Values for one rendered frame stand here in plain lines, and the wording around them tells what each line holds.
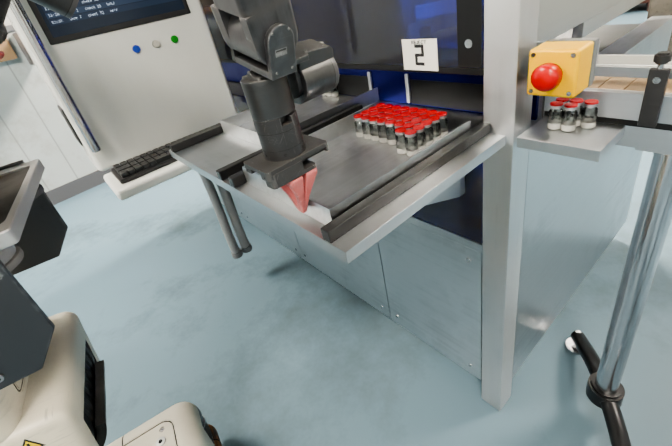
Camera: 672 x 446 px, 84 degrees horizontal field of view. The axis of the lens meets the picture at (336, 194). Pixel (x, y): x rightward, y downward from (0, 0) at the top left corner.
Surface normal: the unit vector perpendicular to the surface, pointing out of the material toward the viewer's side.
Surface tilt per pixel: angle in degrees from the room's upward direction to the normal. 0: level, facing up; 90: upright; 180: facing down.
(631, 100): 90
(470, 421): 0
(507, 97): 90
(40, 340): 90
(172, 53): 90
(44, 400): 8
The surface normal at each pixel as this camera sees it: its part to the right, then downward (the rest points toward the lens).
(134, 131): 0.64, 0.28
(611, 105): -0.74, 0.46
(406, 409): -0.19, -0.85
